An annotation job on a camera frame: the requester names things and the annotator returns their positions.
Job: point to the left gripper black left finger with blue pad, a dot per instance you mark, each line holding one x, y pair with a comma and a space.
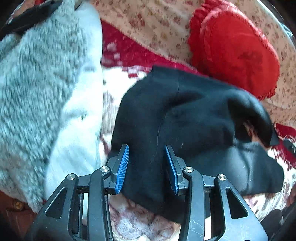
61, 216

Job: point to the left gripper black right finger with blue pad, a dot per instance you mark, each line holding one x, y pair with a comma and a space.
214, 209

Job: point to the black pants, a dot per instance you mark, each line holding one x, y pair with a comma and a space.
214, 127

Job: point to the grey fleece white jacket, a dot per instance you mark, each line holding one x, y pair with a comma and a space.
51, 102

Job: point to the red white floral blanket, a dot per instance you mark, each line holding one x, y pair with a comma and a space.
126, 61

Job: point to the red heart-shaped pillow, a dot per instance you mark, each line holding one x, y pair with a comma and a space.
226, 45

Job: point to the floral beige quilt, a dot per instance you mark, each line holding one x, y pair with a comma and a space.
163, 26

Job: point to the black garment on jacket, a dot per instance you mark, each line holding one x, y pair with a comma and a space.
29, 18

